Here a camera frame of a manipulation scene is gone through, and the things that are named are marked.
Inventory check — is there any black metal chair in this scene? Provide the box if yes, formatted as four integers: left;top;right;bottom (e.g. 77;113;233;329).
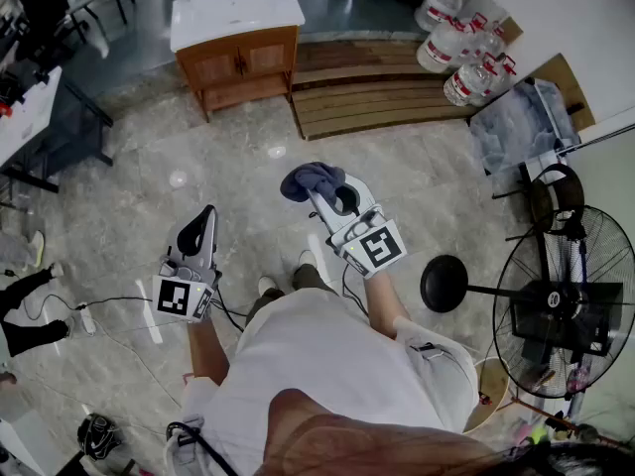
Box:
491;162;587;243

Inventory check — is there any wooden vanity cabinet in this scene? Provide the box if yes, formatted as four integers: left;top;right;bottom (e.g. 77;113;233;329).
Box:
174;23;301;124

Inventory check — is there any white table black frame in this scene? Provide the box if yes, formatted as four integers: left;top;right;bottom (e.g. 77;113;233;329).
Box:
0;65;115;195

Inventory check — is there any person's left leg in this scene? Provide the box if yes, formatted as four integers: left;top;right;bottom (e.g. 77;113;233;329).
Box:
245;288;287;326

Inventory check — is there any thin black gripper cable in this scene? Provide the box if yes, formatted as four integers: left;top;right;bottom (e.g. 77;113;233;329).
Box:
211;288;248;334
340;264;371;316

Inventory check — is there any person's left forearm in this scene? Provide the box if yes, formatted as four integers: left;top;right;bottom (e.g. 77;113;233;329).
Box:
187;314;232;386

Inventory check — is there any person's leg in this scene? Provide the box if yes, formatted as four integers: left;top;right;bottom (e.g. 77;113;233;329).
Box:
292;264;338;297
245;288;287;326

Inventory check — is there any black floor cable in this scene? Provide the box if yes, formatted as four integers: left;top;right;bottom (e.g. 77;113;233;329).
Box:
2;268;154;324

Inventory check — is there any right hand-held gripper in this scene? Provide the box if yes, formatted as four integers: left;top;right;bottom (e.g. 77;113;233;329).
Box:
306;173;409;281

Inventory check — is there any black floor fan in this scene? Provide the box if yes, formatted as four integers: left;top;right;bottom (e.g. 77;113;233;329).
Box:
420;204;635;400

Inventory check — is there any person's white shirt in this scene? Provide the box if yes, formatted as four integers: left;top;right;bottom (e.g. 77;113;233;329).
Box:
178;288;480;476

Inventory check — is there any clear water jug red cap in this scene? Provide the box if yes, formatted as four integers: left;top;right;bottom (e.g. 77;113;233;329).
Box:
415;15;487;73
473;20;508;59
443;53;518;108
414;0;470;33

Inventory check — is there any person's right forearm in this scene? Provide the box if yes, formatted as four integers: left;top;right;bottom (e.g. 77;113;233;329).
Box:
364;270;413;339

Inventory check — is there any white power strip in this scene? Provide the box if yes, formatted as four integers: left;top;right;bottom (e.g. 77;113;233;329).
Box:
78;303;97;337

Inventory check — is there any wooden slatted platform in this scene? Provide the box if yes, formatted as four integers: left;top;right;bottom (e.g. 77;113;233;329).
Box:
290;37;477;142

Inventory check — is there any blue cloth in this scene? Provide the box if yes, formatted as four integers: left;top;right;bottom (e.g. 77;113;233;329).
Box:
280;161;347;205

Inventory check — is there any brown wooden board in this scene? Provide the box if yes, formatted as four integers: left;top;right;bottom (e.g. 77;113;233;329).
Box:
523;52;596;133

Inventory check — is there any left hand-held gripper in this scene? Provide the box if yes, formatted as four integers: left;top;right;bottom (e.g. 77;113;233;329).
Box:
151;204;222;324

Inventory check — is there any black bag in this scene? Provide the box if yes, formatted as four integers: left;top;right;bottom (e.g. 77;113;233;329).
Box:
76;413;123;461

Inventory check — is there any person's right leg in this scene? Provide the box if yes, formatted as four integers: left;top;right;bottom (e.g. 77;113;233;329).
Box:
292;264;338;297

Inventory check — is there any wooden cabinet door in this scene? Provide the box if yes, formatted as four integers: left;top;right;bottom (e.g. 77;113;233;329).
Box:
241;36;293;81
187;47;243;90

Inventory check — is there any thick black cable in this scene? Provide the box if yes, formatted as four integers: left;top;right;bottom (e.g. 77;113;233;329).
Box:
166;421;234;476

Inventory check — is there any beige plastic bucket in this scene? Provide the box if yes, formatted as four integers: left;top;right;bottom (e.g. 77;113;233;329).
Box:
463;357;512;435

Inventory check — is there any black metal box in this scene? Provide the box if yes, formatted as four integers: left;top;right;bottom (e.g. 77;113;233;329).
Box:
510;281;625;357

